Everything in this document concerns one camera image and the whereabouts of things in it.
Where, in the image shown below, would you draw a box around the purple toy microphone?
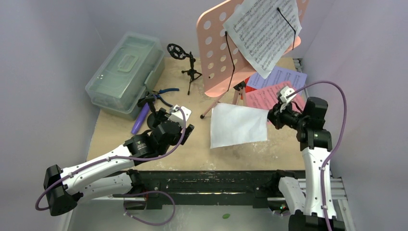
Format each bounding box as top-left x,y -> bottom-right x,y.
131,103 -> 150,135

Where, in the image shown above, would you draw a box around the pink sheet music page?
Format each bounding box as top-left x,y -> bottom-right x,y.
245,81 -> 292,110

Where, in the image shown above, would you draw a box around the lavender sheet music page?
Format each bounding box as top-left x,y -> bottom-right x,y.
248,66 -> 307,90

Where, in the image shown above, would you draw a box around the red sheet music page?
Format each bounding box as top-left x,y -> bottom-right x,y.
244,77 -> 256,93

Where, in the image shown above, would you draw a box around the black tripod mic stand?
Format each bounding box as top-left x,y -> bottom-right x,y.
166,43 -> 203,96

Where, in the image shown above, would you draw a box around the pink music stand tripod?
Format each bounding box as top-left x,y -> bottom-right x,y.
196,0 -> 310,119

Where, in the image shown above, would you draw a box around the white sheet music page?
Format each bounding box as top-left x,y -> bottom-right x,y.
210,103 -> 268,149
223,0 -> 302,78

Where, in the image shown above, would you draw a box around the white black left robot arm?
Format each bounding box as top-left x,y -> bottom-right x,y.
35,105 -> 194,216

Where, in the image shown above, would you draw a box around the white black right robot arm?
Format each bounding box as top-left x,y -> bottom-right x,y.
268,97 -> 345,231

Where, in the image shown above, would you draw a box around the clear green plastic storage box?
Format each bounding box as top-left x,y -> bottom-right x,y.
86,32 -> 165,120

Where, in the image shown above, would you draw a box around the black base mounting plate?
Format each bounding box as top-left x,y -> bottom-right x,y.
124,170 -> 306,210

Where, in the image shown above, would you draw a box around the blue-handled pliers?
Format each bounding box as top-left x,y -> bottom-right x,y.
152,88 -> 179,107

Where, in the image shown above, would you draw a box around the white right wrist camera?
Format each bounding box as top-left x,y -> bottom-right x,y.
278,86 -> 296,112

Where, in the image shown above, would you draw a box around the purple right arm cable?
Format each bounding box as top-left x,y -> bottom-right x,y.
288,80 -> 348,231

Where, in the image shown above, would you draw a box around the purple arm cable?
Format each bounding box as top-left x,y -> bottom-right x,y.
35,106 -> 187,226
288,80 -> 348,231

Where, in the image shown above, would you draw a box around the aluminium front frame rail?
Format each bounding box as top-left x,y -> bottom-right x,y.
57,178 -> 356,231

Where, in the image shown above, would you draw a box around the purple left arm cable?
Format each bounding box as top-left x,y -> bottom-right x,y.
35,106 -> 187,226

